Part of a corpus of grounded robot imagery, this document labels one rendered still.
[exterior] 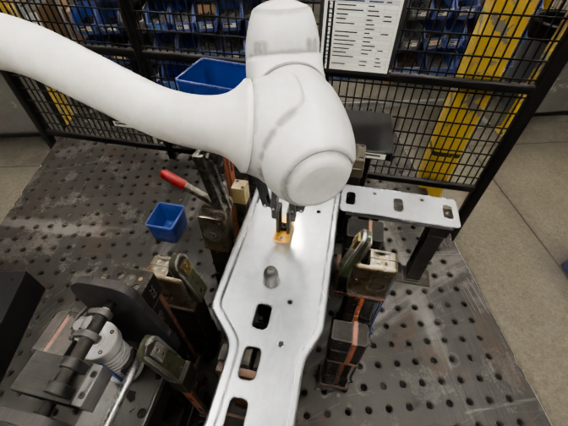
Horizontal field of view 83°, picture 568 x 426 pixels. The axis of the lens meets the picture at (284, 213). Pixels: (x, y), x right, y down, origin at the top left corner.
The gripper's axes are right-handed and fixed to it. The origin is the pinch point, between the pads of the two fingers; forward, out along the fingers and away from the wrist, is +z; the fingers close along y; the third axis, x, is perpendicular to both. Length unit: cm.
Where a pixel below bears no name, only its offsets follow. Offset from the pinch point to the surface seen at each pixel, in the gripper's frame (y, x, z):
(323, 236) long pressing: 9.0, 1.3, 5.7
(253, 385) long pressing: 1.7, -32.7, 5.3
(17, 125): -232, 119, 82
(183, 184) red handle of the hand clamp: -21.7, -0.8, -6.8
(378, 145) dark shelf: 20.4, 35.4, 3.0
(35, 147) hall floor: -235, 123, 105
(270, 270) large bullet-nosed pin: 0.1, -13.2, 0.8
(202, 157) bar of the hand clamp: -15.2, -1.7, -15.9
